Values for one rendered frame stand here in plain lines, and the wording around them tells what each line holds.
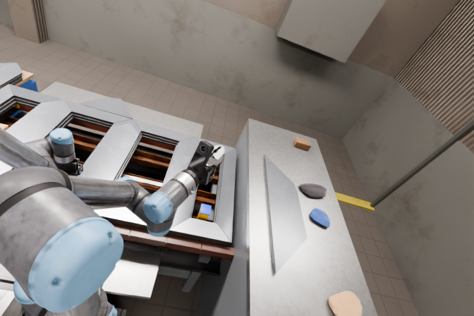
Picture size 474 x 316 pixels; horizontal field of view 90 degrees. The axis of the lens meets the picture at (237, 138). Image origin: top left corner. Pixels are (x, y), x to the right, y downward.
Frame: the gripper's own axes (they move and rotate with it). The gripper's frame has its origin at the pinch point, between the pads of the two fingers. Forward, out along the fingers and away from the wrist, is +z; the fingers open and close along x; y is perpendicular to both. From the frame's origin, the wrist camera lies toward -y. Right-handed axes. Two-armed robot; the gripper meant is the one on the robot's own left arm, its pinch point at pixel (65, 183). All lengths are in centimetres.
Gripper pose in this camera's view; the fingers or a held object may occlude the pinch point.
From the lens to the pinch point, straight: 146.9
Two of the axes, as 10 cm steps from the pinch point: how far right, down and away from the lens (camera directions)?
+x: 0.3, -6.4, 7.7
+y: 9.4, 2.8, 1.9
